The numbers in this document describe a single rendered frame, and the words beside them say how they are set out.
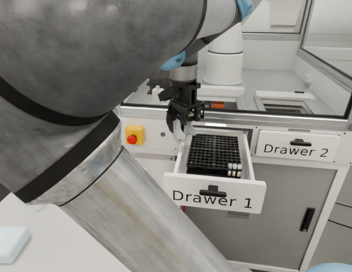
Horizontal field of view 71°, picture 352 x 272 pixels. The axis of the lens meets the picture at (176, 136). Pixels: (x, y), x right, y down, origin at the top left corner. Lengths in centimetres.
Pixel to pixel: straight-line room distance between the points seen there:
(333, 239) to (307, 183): 86
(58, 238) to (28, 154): 66
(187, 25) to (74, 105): 10
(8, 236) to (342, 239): 185
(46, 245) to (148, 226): 62
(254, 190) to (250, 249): 79
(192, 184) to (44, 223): 48
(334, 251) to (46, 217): 165
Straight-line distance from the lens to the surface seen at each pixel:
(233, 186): 73
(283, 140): 104
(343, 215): 225
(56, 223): 90
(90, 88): 16
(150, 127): 104
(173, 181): 74
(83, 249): 81
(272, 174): 116
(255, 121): 100
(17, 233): 86
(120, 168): 24
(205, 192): 70
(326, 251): 194
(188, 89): 67
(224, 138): 98
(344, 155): 117
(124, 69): 16
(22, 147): 21
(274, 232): 141
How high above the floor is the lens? 138
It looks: 29 degrees down
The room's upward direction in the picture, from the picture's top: straight up
